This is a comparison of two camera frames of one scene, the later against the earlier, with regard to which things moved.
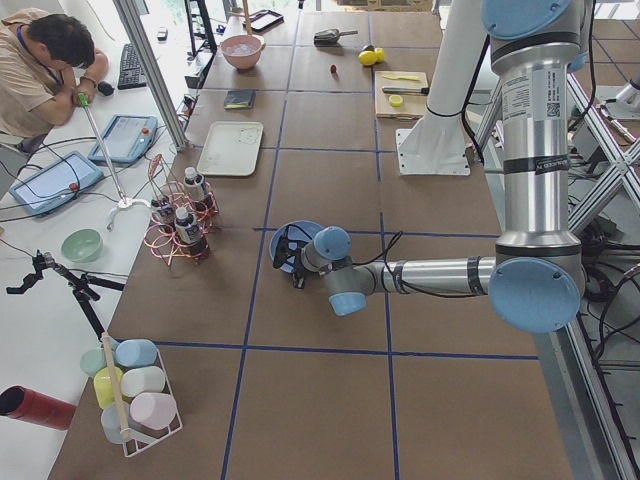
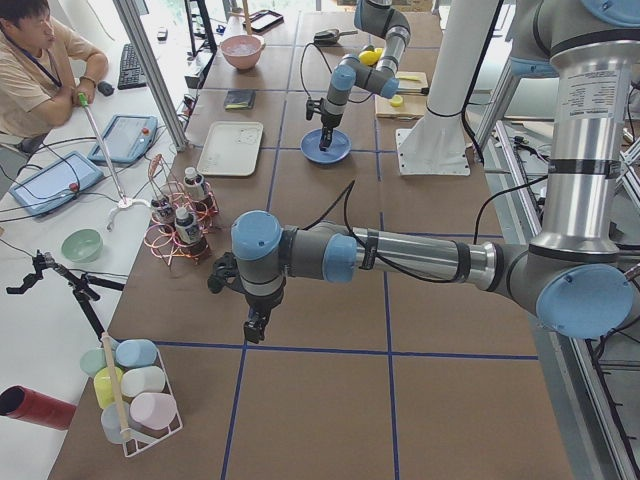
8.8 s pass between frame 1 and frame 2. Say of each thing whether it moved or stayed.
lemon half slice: stayed
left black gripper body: moved
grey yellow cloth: stayed
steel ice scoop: stayed
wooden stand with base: stayed
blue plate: moved
